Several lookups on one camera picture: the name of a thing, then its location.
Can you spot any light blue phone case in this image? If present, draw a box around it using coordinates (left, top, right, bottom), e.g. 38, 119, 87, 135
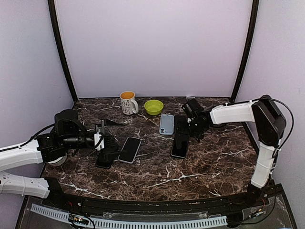
159, 114, 174, 135

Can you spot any white slotted cable duct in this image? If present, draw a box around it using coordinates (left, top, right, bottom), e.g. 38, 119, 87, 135
30, 204, 227, 229

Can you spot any black right corner post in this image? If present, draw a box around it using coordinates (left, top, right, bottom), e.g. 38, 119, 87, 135
230, 0, 260, 102

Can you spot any black left corner post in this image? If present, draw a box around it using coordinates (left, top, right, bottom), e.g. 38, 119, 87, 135
47, 0, 78, 103

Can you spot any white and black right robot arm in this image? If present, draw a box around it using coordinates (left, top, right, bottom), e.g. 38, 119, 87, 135
173, 95, 289, 207

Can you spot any black corner post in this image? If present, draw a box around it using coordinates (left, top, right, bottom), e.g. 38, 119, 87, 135
47, 0, 78, 103
230, 0, 260, 102

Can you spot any small green circuit board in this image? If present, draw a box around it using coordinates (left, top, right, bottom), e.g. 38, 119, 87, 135
68, 214, 90, 227

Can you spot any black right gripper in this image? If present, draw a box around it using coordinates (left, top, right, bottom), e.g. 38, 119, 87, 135
176, 119, 205, 139

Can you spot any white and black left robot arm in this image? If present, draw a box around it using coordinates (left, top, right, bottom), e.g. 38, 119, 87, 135
0, 109, 126, 208

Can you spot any white patterned mug orange inside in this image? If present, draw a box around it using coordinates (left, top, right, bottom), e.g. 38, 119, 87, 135
120, 91, 139, 115

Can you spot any black phone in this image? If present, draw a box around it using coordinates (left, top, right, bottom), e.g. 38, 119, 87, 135
174, 115, 188, 134
95, 157, 113, 169

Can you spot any phone in lavender case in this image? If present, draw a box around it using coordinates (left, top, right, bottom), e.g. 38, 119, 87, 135
118, 137, 142, 164

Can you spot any lime green plastic bowl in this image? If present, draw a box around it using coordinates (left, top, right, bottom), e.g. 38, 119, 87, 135
144, 100, 164, 116

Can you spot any black phone in black case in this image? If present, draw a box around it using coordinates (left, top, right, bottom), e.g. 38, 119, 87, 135
95, 157, 113, 169

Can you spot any white fluted ramekin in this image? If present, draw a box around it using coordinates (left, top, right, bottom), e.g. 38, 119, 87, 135
47, 156, 67, 167

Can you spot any black front table rail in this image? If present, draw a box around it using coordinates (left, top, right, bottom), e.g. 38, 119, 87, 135
23, 183, 284, 217

